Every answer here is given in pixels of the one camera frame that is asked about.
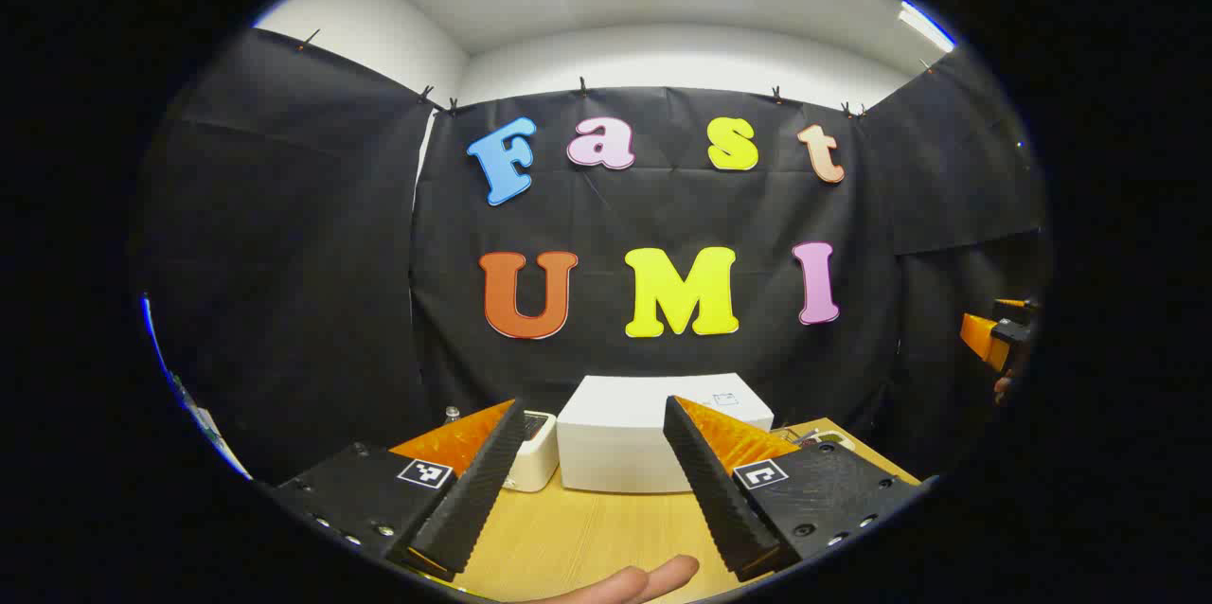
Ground white toaster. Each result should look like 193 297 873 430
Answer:
505 410 561 493

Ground black backdrop cloth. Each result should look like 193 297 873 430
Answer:
133 27 1052 487

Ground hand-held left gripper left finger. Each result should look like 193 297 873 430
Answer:
270 398 527 583

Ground ceiling light panel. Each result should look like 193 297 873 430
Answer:
898 1 957 53

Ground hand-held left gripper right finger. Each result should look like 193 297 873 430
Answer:
663 396 924 583

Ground white microwave oven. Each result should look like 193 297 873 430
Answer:
557 375 775 494

